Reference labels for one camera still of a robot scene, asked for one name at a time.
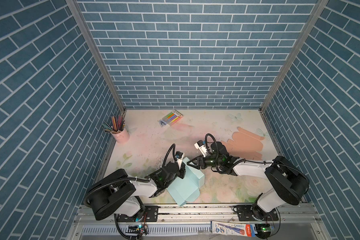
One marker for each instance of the coloured marker pack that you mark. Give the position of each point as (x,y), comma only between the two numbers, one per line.
(173,117)

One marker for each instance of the aluminium corner post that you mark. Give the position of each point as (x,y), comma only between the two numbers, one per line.
(80,20)
(307,28)

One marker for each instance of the small blue stapler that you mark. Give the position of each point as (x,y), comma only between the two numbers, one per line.
(162,123)

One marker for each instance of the coloured pencils bundle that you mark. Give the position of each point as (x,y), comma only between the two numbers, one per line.
(116,126)

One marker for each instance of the left electronics board with wires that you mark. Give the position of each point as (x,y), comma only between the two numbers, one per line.
(136,232)

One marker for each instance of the aluminium corner post left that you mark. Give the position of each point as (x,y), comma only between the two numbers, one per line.
(80,20)

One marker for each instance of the pink pencil cup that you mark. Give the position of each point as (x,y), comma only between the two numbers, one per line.
(122,137)

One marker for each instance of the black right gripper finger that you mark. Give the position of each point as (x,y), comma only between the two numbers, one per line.
(195,161)
(196,166)

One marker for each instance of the aluminium corner post right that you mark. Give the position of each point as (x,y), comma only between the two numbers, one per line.
(307,28)

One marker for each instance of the pink flat cardboard box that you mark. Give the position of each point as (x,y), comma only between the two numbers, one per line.
(245,144)

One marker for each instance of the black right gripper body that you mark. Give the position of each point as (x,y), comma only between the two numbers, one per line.
(209,162)

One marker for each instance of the light blue paper box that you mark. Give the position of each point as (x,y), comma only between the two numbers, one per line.
(187,190)

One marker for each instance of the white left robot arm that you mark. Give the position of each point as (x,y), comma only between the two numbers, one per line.
(120,193)

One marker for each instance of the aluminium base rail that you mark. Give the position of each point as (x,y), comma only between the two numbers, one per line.
(302,221)

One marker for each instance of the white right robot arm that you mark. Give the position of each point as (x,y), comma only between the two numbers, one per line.
(288,184)

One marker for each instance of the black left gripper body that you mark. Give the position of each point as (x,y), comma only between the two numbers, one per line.
(176,175)

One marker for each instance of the toothpaste style flat box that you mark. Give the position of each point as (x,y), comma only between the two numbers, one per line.
(232,229)

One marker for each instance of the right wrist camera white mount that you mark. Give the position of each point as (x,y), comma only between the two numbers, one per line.
(200,145)

